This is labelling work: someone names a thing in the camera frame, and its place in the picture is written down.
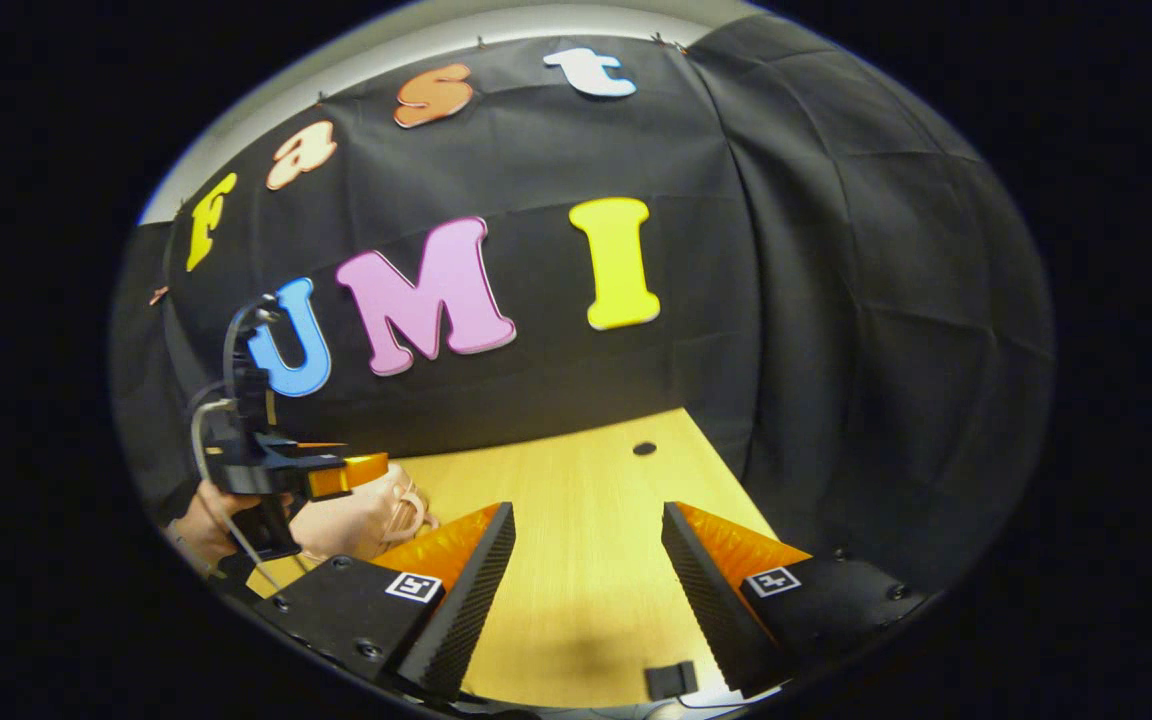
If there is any pink suitcase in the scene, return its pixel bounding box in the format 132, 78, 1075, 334
291, 462, 440, 563

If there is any black backdrop cloth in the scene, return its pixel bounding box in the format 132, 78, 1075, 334
111, 15, 1055, 601

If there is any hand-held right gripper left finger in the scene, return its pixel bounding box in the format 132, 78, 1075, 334
254, 502, 517, 701

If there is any grey cable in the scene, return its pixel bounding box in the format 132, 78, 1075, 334
191, 398, 287, 591

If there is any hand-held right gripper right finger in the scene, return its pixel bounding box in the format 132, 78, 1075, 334
661, 502, 927, 699

